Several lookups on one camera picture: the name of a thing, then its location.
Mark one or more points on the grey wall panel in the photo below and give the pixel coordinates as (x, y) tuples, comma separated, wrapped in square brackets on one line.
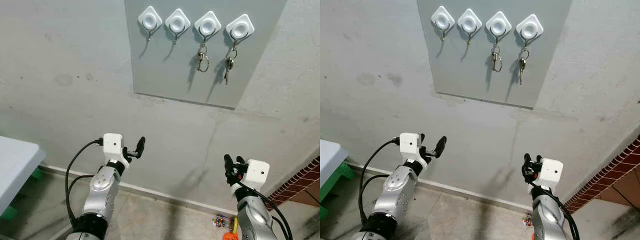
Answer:
[(460, 70), (160, 70)]

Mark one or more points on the white diamond wall hook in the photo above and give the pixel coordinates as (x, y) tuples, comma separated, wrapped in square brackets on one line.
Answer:
[(150, 20), (469, 22), (443, 20), (240, 29), (498, 25), (177, 22), (529, 27), (207, 25)]

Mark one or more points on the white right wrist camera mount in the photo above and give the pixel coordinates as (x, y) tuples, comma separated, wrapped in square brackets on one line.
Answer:
[(550, 171), (257, 172)]

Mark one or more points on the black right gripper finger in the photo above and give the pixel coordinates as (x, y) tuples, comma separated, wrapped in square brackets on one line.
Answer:
[(527, 162), (229, 164), (538, 159), (240, 160)]

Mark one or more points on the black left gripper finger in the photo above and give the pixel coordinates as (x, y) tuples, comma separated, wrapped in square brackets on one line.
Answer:
[(141, 146), (422, 140), (441, 146)]

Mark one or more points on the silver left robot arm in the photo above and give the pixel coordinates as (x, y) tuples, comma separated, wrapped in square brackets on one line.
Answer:
[(100, 187), (397, 192)]

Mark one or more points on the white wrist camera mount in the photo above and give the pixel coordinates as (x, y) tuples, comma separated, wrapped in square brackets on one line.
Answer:
[(257, 172), (409, 142), (112, 142), (550, 171)]

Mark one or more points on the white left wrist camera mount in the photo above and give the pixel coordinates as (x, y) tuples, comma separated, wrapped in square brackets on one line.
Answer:
[(409, 142), (112, 142)]

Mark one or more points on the orange plastic item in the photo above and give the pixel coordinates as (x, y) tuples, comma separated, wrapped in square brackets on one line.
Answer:
[(532, 234), (230, 236)]

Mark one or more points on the colourful small toy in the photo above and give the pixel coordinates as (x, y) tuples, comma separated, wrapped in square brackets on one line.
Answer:
[(222, 221), (527, 219)]

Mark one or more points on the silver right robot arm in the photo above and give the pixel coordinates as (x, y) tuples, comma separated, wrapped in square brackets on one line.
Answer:
[(255, 217), (547, 217)]

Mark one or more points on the white plastic table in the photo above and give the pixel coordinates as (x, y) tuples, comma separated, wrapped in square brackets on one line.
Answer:
[(15, 165), (330, 160)]

